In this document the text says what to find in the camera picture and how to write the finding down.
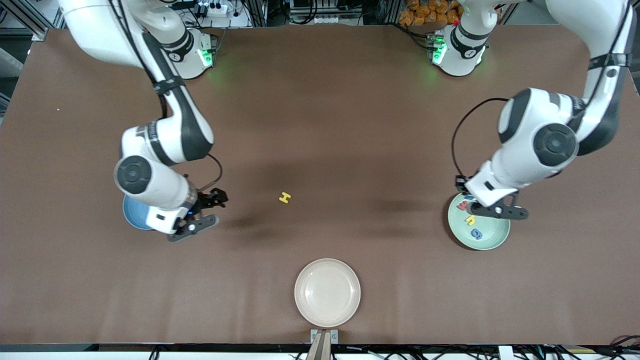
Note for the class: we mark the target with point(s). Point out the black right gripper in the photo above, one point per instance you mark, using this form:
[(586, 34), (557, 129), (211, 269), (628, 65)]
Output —
[(205, 201)]

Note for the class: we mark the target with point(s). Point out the red lowercase w letter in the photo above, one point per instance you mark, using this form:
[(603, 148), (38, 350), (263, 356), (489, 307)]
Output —
[(462, 205)]

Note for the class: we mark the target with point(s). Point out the yellow lowercase h letter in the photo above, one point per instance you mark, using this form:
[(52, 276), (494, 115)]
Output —
[(470, 219)]

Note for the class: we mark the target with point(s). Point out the blue lowercase g letter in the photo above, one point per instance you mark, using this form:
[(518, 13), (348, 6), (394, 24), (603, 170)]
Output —
[(476, 233)]

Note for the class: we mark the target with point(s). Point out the yellow uppercase H letter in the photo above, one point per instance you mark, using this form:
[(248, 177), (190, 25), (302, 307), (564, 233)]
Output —
[(284, 198)]

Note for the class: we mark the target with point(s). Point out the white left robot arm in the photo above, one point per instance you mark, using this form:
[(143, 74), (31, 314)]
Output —
[(525, 150)]

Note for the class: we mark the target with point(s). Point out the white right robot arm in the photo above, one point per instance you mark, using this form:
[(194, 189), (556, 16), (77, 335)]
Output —
[(150, 185)]

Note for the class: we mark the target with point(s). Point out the green plate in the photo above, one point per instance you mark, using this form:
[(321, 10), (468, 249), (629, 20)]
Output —
[(492, 235)]

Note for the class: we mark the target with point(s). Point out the blue plate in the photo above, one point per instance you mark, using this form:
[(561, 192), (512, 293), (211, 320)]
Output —
[(135, 215)]

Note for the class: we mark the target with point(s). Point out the beige plate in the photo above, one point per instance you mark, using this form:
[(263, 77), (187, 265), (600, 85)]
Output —
[(327, 292)]

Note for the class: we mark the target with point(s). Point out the white plastic block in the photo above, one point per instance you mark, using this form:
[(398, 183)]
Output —
[(505, 353)]

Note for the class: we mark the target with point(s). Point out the bag of oranges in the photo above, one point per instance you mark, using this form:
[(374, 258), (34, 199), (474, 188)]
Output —
[(425, 12)]

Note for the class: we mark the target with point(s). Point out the white power strip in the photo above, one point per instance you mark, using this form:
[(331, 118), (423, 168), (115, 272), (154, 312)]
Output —
[(215, 9)]

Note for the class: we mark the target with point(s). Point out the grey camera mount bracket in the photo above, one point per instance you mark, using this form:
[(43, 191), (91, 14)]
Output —
[(320, 350)]

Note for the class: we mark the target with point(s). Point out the aluminium frame profile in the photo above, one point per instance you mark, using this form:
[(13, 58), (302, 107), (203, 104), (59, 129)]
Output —
[(40, 34)]

